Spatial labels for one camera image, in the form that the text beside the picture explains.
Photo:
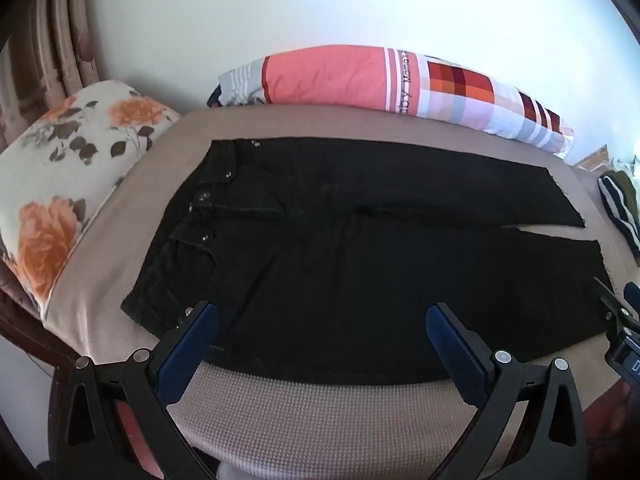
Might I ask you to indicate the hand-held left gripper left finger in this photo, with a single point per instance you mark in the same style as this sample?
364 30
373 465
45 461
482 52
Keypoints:
191 340

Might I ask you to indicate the wooden bed frame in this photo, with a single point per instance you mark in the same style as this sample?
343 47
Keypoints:
30 340

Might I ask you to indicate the patterned curtain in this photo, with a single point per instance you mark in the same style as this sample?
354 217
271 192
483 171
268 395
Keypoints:
50 35

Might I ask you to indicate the floral pillow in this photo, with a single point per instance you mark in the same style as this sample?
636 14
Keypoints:
65 170

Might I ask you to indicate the plaid bolster pillow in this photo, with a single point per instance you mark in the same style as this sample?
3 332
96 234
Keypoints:
325 75

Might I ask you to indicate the black pants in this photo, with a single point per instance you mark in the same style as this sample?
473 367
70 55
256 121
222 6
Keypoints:
325 260

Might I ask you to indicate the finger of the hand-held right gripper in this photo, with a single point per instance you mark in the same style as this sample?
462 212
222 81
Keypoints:
632 295
612 305

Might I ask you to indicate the dark striped cloth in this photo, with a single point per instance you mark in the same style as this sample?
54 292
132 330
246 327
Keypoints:
622 210

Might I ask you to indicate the beige bed sheet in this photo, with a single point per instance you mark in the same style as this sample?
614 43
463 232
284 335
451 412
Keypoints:
300 420

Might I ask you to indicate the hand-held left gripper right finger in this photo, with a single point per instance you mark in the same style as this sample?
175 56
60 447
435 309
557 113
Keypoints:
452 345

